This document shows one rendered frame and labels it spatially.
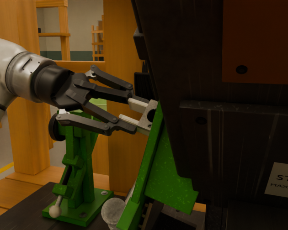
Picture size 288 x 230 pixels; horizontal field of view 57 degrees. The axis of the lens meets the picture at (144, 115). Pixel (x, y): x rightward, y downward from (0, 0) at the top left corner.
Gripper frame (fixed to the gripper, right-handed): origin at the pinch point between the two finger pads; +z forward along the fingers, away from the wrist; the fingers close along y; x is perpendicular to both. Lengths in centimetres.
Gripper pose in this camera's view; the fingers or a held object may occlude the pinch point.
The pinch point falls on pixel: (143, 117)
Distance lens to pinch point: 45.9
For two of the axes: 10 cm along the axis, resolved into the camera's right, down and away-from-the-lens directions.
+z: 9.1, 3.3, -2.6
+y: 4.2, -8.1, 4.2
